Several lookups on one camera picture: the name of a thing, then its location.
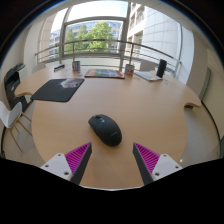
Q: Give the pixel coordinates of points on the black stapler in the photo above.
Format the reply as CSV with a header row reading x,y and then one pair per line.
x,y
59,67

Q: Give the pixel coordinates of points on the black office printer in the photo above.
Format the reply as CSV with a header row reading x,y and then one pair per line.
x,y
12,83

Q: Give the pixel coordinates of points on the red magazine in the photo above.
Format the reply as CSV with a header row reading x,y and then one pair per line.
x,y
104,73

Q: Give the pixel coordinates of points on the white chair with wooden legs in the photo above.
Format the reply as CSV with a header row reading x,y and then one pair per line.
x,y
10,116

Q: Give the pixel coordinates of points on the metal balcony railing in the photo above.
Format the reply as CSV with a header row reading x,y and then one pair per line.
x,y
100,41

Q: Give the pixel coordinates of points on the black computer mouse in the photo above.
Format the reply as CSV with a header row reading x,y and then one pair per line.
x,y
106,130

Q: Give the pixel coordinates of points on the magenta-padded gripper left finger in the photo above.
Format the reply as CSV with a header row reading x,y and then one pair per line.
x,y
56,165

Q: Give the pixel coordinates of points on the black mouse pad with print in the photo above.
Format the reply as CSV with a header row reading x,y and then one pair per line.
x,y
56,90

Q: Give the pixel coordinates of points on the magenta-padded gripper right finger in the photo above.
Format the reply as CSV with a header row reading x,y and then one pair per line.
x,y
165,165

